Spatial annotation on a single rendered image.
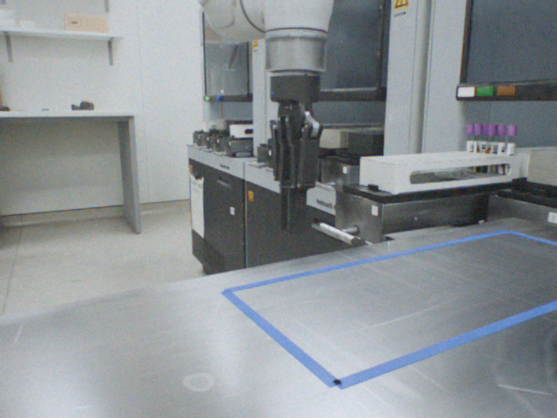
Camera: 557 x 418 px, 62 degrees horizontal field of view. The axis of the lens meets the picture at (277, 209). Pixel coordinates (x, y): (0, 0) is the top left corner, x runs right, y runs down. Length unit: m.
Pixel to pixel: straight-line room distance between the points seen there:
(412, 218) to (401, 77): 0.47
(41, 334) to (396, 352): 0.22
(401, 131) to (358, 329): 0.89
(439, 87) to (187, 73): 3.38
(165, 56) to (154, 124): 0.58
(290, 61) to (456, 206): 0.38
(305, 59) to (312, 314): 0.43
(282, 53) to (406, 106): 0.53
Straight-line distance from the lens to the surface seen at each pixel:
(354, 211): 0.80
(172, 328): 0.31
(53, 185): 4.19
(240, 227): 1.93
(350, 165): 1.19
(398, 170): 0.77
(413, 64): 1.15
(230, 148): 1.97
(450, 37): 1.07
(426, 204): 0.80
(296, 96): 0.68
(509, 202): 0.85
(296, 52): 0.67
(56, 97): 4.13
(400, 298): 0.36
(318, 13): 0.69
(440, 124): 1.07
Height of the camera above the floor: 0.96
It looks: 13 degrees down
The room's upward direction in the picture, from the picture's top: straight up
